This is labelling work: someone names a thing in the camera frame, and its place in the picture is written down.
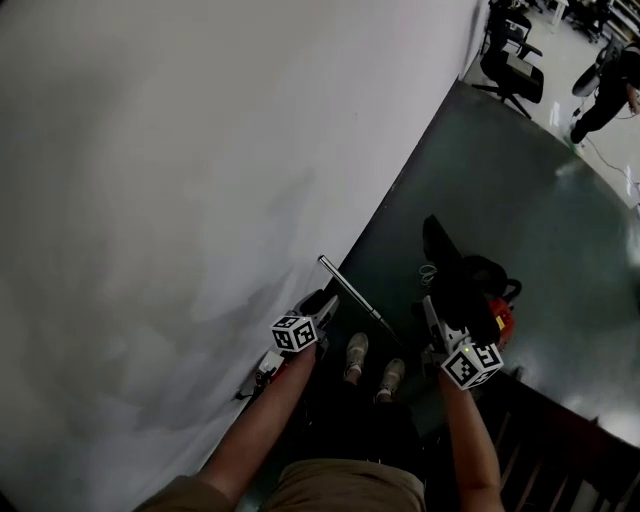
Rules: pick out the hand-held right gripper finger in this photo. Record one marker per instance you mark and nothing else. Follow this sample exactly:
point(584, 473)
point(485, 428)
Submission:
point(430, 310)

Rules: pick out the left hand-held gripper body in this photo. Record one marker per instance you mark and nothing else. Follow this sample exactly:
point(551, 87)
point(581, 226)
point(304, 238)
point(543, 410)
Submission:
point(295, 334)

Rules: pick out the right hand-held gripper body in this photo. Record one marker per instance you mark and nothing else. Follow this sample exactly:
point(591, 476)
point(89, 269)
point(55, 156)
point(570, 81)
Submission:
point(470, 364)

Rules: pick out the silver vacuum wand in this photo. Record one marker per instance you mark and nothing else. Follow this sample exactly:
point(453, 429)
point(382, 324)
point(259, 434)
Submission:
point(357, 297)

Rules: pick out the person's right forearm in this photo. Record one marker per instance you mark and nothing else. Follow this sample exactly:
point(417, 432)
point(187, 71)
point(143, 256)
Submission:
point(467, 440)

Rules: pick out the person's left forearm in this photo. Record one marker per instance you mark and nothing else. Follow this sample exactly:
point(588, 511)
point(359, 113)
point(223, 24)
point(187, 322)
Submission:
point(265, 425)

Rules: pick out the red and black vacuum cleaner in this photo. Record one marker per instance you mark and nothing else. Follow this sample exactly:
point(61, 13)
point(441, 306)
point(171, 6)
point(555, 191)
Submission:
point(502, 312)

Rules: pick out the person's left beige shoe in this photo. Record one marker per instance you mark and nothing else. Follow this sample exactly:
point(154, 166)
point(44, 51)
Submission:
point(357, 351)

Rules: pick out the person's beige shoe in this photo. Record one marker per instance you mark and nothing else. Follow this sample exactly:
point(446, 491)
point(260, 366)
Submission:
point(392, 375)
point(357, 351)

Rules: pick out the person's right beige shoe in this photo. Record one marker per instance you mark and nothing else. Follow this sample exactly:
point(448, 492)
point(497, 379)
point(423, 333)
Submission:
point(392, 375)

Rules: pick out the person's black trousers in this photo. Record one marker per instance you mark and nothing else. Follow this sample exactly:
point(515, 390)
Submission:
point(360, 425)

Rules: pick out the dark wooden slatted furniture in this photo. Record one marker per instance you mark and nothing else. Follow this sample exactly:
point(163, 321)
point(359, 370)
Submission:
point(550, 460)

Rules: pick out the person's tan shirt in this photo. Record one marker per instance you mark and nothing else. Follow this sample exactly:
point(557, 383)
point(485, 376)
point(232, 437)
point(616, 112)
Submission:
point(350, 487)

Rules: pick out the black office chair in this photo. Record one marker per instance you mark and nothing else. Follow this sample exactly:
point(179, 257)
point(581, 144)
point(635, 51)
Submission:
point(512, 70)

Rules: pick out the grey office chair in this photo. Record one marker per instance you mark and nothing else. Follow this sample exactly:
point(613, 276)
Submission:
point(590, 75)

